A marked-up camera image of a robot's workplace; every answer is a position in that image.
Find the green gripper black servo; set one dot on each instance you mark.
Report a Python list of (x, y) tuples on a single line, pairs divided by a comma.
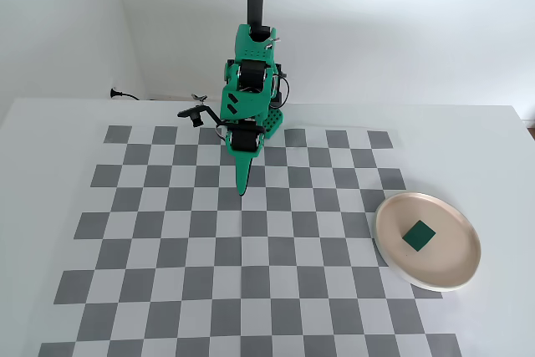
[(245, 141)]

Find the dark green cube dice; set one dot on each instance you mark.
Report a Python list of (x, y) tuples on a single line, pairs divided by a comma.
[(419, 235)]

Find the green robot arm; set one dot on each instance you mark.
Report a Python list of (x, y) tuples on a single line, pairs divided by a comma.
[(246, 100)]

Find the green perforated robot base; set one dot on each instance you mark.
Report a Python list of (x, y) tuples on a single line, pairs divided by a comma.
[(273, 120)]

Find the pink round plate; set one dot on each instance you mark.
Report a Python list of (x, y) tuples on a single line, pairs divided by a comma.
[(451, 261)]

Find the grey white checkered mat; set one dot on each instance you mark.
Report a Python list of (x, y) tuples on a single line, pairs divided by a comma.
[(209, 273)]

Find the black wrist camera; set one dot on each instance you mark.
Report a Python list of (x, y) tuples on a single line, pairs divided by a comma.
[(196, 115)]

